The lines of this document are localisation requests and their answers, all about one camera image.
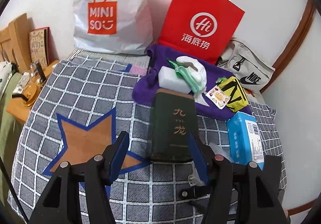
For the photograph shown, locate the grey Nike bag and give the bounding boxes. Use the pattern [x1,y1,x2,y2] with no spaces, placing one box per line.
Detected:
[216,37,275,92]

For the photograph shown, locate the small green tissue pack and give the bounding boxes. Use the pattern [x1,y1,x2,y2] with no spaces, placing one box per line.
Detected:
[215,77,227,85]

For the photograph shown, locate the black bottle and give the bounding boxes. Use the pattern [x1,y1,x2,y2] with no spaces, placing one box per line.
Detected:
[34,61,47,83]

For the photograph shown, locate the white foam block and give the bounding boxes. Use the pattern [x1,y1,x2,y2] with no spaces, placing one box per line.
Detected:
[158,66,192,94]

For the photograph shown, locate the brown star mat blue edge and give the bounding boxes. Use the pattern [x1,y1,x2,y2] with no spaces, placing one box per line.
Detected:
[42,107,151,199]

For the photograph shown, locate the white spotted pillow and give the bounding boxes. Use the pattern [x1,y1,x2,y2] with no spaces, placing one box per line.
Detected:
[0,61,13,98]

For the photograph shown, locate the yellow black pouch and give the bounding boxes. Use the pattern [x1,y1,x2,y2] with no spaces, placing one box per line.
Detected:
[218,76,249,113]

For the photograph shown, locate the purple fluffy towel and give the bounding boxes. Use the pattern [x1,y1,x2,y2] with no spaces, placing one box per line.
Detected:
[132,44,253,121]

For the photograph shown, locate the dark green tea box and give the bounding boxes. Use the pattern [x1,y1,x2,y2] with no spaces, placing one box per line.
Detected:
[146,89,199,163]

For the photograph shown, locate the red Haidilao paper bag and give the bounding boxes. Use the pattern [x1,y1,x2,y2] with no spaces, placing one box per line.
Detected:
[158,0,245,64]

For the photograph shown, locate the white plush toy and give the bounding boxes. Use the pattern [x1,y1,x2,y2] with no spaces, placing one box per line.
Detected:
[175,56,209,106]

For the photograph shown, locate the white Miniso shopping bag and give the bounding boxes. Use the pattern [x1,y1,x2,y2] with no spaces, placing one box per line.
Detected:
[73,0,153,55]

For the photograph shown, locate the clear white mesh bag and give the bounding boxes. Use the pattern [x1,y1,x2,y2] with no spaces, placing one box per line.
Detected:
[209,142,233,163]

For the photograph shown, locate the wooden bedside table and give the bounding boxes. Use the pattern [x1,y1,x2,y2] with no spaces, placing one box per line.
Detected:
[5,68,45,125]

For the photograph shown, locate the light blue tissue pack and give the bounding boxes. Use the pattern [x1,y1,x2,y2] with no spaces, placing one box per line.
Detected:
[226,111,264,169]

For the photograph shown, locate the patterned book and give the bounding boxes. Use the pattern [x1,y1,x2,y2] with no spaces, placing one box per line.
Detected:
[29,27,50,67]

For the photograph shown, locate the brown wooden door frame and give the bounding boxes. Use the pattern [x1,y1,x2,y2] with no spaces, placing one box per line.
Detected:
[261,0,316,93]

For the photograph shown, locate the grey checkered tablecloth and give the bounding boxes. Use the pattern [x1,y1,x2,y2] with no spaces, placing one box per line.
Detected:
[7,53,288,224]

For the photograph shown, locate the green blanket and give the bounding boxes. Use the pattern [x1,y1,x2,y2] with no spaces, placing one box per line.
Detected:
[0,72,25,205]

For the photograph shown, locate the orange fruit pattern sachet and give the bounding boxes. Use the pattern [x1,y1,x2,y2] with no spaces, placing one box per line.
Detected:
[205,85,231,110]

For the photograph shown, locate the green snack packet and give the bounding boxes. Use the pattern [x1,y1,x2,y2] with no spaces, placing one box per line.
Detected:
[167,58,203,93]

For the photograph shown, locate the wooden headboard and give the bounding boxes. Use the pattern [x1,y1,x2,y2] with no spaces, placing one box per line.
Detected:
[0,13,31,73]

